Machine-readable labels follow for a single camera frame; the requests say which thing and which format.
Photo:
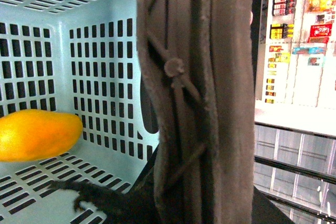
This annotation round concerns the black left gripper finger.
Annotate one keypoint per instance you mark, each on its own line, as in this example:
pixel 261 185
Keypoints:
pixel 135 206

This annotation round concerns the yellow mango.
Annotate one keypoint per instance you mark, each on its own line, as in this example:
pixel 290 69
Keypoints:
pixel 32 134

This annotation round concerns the light blue plastic basket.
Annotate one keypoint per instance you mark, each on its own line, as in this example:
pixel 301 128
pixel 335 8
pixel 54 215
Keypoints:
pixel 78 57

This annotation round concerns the brown basket handle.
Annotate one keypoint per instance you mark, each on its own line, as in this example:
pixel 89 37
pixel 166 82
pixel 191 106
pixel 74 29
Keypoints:
pixel 195 58

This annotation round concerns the white snack shelf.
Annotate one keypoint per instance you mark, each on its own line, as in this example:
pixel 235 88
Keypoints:
pixel 299 65

